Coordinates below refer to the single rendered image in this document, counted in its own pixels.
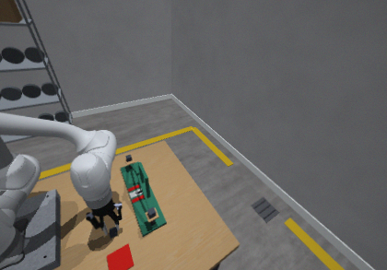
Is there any red square plate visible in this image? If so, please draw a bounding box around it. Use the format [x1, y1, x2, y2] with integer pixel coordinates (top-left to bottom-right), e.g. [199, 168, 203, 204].
[107, 244, 134, 270]

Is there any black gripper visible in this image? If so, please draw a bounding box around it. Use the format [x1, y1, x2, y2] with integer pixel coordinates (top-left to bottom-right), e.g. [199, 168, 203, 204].
[86, 199, 123, 235]

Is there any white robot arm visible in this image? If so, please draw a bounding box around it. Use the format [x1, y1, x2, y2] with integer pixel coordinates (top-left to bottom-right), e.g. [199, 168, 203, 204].
[0, 112, 117, 270]

